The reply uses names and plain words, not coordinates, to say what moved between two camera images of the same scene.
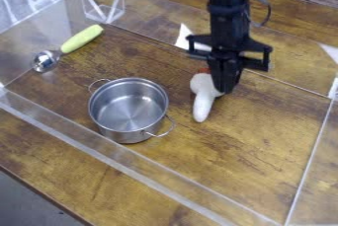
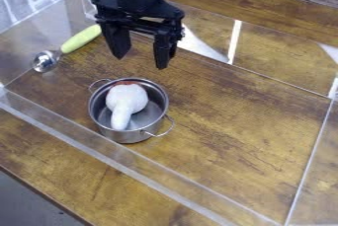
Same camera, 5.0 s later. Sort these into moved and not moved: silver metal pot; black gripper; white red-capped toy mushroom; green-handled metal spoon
Moved: black gripper; white red-capped toy mushroom
Not moved: silver metal pot; green-handled metal spoon
